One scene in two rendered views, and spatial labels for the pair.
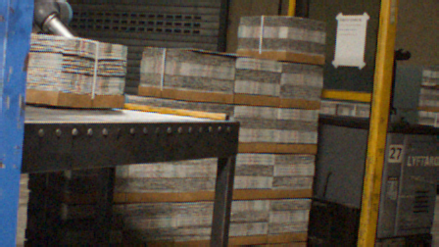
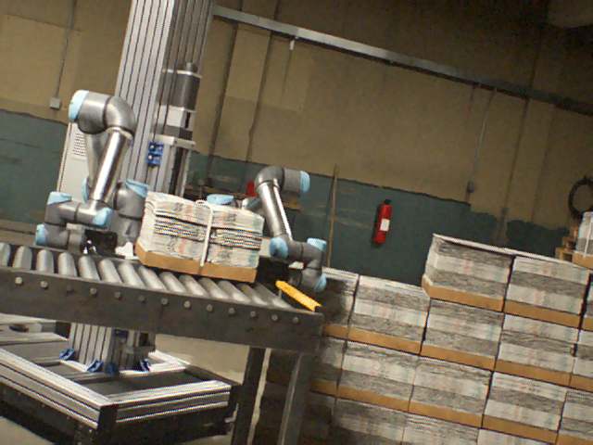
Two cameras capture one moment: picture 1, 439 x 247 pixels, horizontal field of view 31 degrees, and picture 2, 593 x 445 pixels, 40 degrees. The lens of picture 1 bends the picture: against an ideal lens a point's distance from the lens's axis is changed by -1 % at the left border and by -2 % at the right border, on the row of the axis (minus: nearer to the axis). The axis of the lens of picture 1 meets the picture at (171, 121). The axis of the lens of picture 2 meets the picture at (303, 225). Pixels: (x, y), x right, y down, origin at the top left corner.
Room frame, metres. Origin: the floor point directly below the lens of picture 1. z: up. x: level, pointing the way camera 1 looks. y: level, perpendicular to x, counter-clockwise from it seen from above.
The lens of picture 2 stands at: (0.93, -1.73, 1.18)
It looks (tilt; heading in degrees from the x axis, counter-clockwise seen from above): 3 degrees down; 41
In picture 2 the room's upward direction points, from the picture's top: 11 degrees clockwise
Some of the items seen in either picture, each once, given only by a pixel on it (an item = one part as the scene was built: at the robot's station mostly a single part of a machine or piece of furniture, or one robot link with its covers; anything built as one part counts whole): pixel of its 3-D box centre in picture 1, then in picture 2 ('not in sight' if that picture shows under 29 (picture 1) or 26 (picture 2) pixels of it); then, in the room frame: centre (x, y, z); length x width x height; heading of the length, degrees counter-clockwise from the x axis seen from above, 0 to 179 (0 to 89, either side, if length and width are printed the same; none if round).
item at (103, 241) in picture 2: not in sight; (99, 243); (2.61, 0.63, 0.83); 0.12 x 0.08 x 0.09; 149
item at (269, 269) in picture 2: not in sight; (271, 272); (3.15, 0.32, 0.83); 0.12 x 0.08 x 0.09; 150
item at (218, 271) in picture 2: (78, 98); (224, 266); (2.93, 0.34, 0.83); 0.29 x 0.16 x 0.04; 59
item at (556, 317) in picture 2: (232, 97); (533, 308); (4.07, -0.30, 0.86); 0.38 x 0.29 x 0.04; 35
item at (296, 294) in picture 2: (174, 112); (297, 295); (2.95, -0.01, 0.81); 0.43 x 0.03 x 0.02; 59
